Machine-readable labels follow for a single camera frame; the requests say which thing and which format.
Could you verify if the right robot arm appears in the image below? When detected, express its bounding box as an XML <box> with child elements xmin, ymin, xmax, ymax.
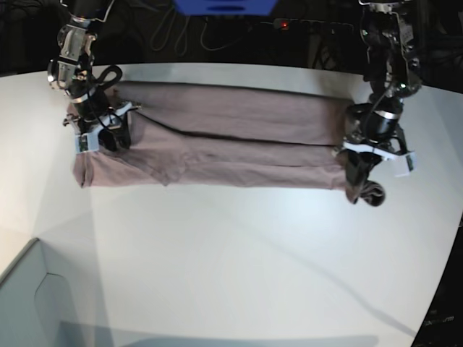
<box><xmin>47</xmin><ymin>1</ymin><xmax>136</xmax><ymax>154</ymax></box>

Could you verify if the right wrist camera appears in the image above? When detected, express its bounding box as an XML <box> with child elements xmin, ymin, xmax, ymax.
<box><xmin>75</xmin><ymin>132</ymin><xmax>100</xmax><ymax>154</ymax></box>

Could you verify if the blue plastic box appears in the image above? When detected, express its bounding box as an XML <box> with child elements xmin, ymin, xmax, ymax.
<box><xmin>174</xmin><ymin>0</ymin><xmax>278</xmax><ymax>16</ymax></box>

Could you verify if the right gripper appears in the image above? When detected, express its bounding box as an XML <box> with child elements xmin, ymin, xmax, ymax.
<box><xmin>62</xmin><ymin>101</ymin><xmax>141</xmax><ymax>152</ymax></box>

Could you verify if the white power strip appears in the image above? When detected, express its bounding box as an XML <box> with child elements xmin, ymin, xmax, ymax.
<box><xmin>271</xmin><ymin>18</ymin><xmax>354</xmax><ymax>34</ymax></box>

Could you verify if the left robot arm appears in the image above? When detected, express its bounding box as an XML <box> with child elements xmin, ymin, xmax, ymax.
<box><xmin>338</xmin><ymin>1</ymin><xmax>422</xmax><ymax>189</ymax></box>

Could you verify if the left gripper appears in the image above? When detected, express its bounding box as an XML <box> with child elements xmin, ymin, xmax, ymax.
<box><xmin>332</xmin><ymin>122</ymin><xmax>412</xmax><ymax>188</ymax></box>

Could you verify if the mauve t-shirt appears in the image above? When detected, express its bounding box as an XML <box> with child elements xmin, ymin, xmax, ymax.
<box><xmin>73</xmin><ymin>82</ymin><xmax>386</xmax><ymax>207</ymax></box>

